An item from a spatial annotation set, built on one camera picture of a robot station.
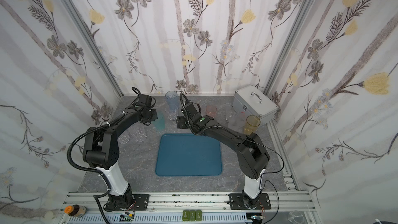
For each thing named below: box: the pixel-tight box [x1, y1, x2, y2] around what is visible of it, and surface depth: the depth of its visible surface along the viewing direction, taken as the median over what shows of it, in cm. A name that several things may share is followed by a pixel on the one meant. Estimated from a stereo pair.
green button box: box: [181, 209, 203, 222], surface depth 70 cm
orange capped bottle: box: [64, 204, 87, 218], surface depth 68 cm
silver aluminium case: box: [232, 85, 279, 126], surface depth 98 cm
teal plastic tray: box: [155, 133, 223, 177], surface depth 92 cm
